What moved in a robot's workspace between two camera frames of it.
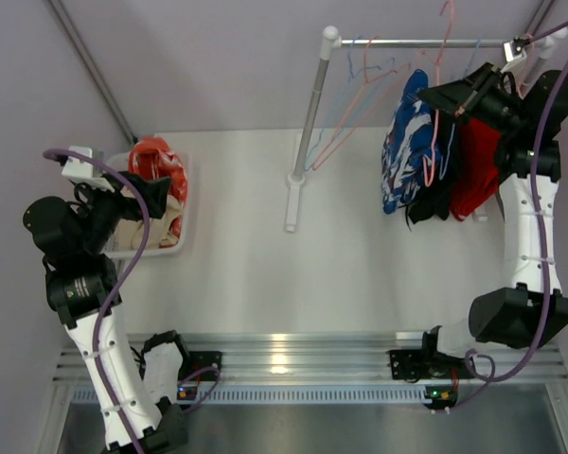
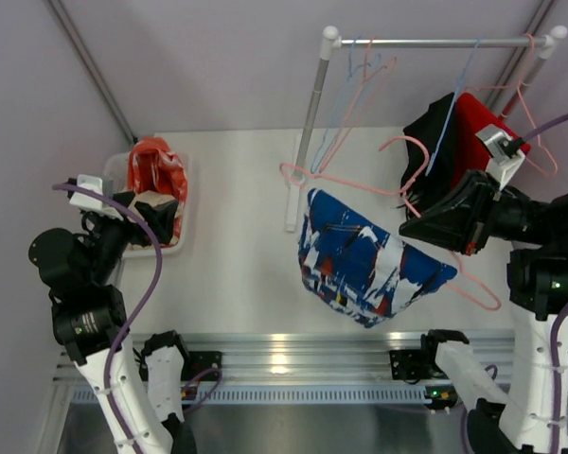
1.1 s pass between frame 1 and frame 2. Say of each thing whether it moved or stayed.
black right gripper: moved
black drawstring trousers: stayed
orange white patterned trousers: stayed
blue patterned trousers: moved
